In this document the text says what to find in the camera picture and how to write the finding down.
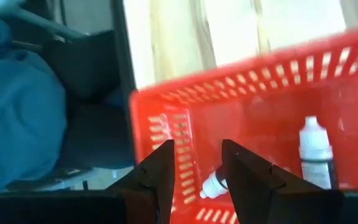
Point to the person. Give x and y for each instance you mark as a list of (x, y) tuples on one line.
[(17, 109)]

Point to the small white dropper bottle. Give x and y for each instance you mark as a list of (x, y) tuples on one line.
[(315, 146), (213, 186)]

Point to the black office chair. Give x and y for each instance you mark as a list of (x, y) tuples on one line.
[(89, 133)]

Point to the red plastic basket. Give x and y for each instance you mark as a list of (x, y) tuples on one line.
[(259, 124)]

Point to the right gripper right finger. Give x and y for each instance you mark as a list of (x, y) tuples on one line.
[(259, 193)]

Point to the black aluminium table frame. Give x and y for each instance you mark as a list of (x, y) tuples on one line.
[(121, 46)]

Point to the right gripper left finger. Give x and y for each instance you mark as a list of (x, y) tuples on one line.
[(154, 186)]

